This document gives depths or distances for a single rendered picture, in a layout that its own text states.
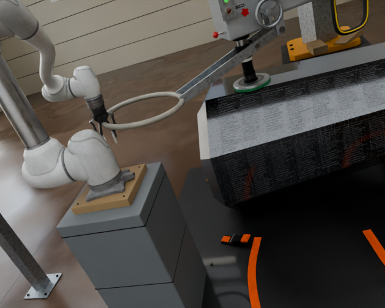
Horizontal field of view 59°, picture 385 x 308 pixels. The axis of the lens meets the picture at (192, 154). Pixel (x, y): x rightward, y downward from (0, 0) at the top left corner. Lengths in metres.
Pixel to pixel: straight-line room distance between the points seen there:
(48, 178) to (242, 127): 1.03
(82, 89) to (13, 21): 0.53
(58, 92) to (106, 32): 7.11
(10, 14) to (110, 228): 0.86
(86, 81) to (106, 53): 7.25
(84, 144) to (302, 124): 1.10
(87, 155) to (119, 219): 0.29
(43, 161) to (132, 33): 7.31
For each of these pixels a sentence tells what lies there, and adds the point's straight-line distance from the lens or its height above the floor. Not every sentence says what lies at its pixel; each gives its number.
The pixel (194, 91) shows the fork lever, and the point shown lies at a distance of 1.89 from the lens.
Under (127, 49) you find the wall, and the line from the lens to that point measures 8.78.
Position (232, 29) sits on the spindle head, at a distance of 1.84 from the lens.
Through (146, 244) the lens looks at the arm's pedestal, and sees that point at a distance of 1.46.
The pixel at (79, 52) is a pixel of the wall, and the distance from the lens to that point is 9.29.
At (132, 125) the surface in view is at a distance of 1.71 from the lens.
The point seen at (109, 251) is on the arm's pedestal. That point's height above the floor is 0.63.
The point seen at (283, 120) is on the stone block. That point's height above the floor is 0.72.
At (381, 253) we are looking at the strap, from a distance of 2.06.
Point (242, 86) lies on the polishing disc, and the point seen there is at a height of 0.90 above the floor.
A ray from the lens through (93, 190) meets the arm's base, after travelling 1.53.
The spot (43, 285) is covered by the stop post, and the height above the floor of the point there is 0.04.
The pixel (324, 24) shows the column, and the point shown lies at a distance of 2.83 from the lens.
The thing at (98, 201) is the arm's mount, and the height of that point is 0.84.
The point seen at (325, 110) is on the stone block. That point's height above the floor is 0.72.
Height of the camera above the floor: 1.54
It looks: 27 degrees down
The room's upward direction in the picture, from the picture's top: 20 degrees counter-clockwise
